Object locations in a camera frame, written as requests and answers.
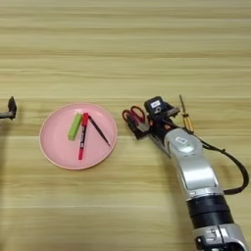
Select red marker pen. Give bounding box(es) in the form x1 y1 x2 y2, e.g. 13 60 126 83
77 112 90 161

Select red handled scissors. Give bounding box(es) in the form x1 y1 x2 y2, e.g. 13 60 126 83
122 105 146 131

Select yellow handled screwdriver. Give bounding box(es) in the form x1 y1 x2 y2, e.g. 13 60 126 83
178 94 195 134

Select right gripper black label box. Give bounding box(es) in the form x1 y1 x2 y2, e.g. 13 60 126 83
143 95 168 115

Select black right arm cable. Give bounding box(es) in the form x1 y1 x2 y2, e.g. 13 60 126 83
192 135 250 196

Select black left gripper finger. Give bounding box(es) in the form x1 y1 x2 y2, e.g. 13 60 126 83
0 95 18 121

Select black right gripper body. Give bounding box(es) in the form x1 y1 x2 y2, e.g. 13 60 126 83
146 109 177 141

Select green marker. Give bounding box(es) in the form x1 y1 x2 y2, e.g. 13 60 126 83
67 112 83 142

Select black tweezers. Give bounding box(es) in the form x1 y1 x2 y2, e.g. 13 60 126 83
87 115 112 147

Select pink round plate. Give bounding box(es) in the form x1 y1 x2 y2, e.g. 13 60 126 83
38 102 119 171

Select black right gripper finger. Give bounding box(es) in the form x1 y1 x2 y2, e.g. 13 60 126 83
166 107 181 119
125 112 151 140

